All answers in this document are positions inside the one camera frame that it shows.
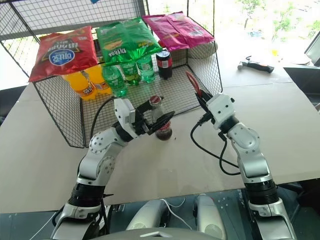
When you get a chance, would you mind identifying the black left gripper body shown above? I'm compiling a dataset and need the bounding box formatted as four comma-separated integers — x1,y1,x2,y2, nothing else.
131,108,154,137

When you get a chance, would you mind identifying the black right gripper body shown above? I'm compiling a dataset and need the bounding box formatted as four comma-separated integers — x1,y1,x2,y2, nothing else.
200,106,216,125

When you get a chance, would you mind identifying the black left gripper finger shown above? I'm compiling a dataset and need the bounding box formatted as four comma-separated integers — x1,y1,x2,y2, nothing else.
144,111,176,136
134,96,165,114

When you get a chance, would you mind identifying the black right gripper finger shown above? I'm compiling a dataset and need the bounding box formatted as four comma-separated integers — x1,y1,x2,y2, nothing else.
194,90,214,101
195,95,210,112

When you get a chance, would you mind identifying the glass cola bottle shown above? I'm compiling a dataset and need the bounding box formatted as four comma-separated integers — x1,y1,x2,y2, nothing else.
149,95,174,142

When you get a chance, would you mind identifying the red bottle opener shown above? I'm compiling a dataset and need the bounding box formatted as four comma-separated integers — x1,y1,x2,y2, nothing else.
185,71,204,97

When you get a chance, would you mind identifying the green soda plastic bottle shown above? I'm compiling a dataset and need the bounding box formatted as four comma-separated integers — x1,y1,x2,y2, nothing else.
121,60,141,87
136,55,156,84
101,65,129,98

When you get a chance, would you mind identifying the dark cola plastic bottle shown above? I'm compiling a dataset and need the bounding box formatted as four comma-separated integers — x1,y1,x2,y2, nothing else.
156,50,174,80

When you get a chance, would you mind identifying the orange soda plastic bottle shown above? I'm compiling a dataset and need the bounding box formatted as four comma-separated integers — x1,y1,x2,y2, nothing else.
62,71,97,101
84,65,112,96

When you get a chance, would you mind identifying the grey round stool cushion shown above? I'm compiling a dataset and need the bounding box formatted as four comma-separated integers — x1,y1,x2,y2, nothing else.
187,41,218,60

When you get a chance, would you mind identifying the green chips bag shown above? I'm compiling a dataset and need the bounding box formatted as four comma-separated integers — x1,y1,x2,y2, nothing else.
95,16,163,68

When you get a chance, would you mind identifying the pink chips bag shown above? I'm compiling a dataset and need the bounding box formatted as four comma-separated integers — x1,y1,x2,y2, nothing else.
142,11,215,52

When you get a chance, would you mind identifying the grey rounded robot leg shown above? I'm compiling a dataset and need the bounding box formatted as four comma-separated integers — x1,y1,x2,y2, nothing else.
194,193,227,240
126,199,171,231

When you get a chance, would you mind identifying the red chips bag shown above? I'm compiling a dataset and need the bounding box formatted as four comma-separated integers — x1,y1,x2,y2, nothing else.
28,25,98,83

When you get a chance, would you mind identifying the dark side table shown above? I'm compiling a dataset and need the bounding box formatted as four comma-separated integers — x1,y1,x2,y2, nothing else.
283,65,320,98

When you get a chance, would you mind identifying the grey robot torso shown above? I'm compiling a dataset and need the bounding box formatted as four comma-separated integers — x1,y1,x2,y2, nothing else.
86,226,222,240

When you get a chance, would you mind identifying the dark computer monitor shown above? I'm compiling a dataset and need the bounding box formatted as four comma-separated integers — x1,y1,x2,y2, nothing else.
303,31,320,67

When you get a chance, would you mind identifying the black wire mesh rack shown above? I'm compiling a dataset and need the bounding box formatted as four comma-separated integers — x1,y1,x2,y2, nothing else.
0,0,224,149

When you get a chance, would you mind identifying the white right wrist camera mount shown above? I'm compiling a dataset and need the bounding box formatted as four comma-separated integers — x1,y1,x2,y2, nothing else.
206,92,237,131

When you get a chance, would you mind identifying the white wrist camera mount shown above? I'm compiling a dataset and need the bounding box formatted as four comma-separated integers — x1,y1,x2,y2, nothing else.
113,97,139,139
206,92,237,131

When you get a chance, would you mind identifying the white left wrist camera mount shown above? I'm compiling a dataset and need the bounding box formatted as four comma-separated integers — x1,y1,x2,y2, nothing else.
113,97,139,139

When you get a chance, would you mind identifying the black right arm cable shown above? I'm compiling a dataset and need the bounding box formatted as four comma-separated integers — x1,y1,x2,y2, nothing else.
190,116,242,176

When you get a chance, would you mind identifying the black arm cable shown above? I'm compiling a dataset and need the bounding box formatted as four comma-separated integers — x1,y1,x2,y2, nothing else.
89,96,116,141
190,116,242,176

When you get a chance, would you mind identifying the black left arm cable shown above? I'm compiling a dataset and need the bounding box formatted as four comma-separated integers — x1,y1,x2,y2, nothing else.
89,96,116,141

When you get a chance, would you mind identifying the black handled hammer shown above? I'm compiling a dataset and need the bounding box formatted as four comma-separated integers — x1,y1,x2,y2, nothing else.
237,55,276,74

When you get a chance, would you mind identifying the thin white cable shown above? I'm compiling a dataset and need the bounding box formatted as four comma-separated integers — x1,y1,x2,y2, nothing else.
161,196,187,219

